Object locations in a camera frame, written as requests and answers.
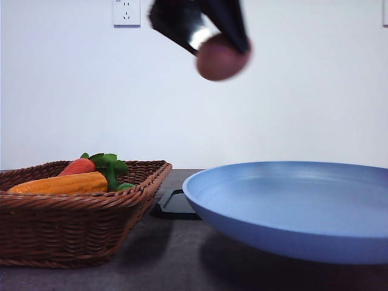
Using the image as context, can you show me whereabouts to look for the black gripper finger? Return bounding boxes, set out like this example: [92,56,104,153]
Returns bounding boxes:
[209,0,250,54]
[149,0,209,56]

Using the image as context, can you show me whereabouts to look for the brown egg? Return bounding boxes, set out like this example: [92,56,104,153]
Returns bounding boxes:
[196,33,252,81]

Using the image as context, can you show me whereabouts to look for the blue plate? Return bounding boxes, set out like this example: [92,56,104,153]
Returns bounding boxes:
[182,161,388,265]

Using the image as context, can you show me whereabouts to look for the brown wicker basket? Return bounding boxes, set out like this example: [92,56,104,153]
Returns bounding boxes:
[0,160,172,269]

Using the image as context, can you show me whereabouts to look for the green leafy toy vegetable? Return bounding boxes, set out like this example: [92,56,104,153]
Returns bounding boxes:
[80,153,129,190]

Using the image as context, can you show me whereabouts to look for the green toy lime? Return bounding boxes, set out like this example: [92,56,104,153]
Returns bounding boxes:
[117,183,135,190]

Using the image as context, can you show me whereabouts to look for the orange toy carrot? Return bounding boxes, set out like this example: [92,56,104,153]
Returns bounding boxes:
[58,158,96,176]

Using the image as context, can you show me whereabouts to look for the black serving tray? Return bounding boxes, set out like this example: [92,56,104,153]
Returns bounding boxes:
[152,189,202,220]

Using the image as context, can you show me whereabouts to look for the yellow toy corn cob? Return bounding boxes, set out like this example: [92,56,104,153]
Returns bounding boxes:
[7,172,108,195]

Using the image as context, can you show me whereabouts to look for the white wall socket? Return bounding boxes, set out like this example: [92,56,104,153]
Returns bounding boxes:
[112,0,141,28]

